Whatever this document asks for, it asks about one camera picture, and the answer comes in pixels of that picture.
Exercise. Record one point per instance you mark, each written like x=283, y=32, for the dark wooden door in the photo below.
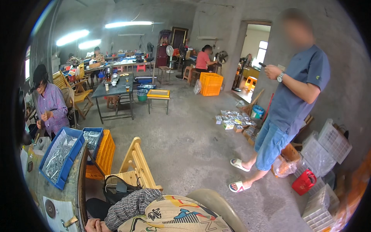
x=178, y=37

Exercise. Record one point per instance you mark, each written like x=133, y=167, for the grey metal stool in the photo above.
x=158, y=99

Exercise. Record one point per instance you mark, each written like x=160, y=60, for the folding wooden chair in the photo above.
x=79, y=97

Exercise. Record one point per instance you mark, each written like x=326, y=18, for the dark metal table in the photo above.
x=116, y=90

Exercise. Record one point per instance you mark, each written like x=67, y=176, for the heap of packets and boxes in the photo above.
x=236, y=120

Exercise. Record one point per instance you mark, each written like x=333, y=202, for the green waste bin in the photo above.
x=142, y=95

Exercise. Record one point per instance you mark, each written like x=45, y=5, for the clear plastic bag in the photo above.
x=197, y=87

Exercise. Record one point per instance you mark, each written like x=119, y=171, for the person's body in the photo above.
x=179, y=216

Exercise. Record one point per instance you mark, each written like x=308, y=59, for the long cluttered work table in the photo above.
x=124, y=63

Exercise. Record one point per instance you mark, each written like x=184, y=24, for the person's legs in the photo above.
x=97, y=208

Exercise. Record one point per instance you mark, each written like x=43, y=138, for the stack of orange crates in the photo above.
x=211, y=84

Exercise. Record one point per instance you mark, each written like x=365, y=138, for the stack of white plastic crates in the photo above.
x=320, y=208

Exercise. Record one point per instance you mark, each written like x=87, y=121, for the beige plastic chair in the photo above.
x=220, y=206

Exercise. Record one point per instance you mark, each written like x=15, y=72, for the dark round metal disc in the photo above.
x=50, y=208

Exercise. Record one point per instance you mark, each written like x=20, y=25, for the white paper sheet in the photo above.
x=62, y=210

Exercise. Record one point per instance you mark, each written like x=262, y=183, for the brown cardboard box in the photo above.
x=291, y=152

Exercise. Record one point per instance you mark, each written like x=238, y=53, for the orange plastic stool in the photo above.
x=251, y=82

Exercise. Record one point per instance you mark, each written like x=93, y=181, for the fluorescent tube light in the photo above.
x=89, y=44
x=72, y=37
x=129, y=24

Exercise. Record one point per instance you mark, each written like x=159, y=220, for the red plastic stool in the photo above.
x=141, y=67

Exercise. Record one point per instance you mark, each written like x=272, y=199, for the dark table fan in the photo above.
x=222, y=57

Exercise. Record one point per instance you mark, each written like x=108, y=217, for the light wooden chair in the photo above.
x=139, y=165

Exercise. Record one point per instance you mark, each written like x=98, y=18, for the black standing fan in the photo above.
x=150, y=47

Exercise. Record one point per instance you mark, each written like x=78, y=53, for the blue plastic bucket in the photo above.
x=257, y=112

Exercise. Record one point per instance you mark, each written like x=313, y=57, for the black floor fan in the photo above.
x=243, y=69

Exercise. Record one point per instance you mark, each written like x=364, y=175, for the white plastic crate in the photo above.
x=334, y=142
x=317, y=156

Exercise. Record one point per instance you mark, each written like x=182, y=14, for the black bag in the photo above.
x=116, y=191

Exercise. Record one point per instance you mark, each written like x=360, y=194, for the white standing fan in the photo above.
x=169, y=52

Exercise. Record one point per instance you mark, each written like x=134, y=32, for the person's right hand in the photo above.
x=103, y=226

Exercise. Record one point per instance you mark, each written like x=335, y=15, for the glass pitcher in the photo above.
x=108, y=74

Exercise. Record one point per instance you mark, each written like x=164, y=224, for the large blue plastic tray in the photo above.
x=71, y=156

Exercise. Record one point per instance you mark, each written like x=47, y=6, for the yellow framed tray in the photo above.
x=158, y=93

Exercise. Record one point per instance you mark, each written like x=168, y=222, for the black phone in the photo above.
x=262, y=64

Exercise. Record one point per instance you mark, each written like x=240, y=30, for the white plastic bag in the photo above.
x=42, y=146

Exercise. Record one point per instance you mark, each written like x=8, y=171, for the person's left hand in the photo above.
x=90, y=226

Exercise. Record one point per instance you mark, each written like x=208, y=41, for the heap of metal parts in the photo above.
x=58, y=159
x=91, y=139

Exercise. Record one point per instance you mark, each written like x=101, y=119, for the red shopping bag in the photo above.
x=303, y=183

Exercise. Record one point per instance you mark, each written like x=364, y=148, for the dark wooden cabinet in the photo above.
x=163, y=52

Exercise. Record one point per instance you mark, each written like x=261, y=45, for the small blue plastic tray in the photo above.
x=100, y=136

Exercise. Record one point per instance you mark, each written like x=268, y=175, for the orange plastic crate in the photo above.
x=105, y=153

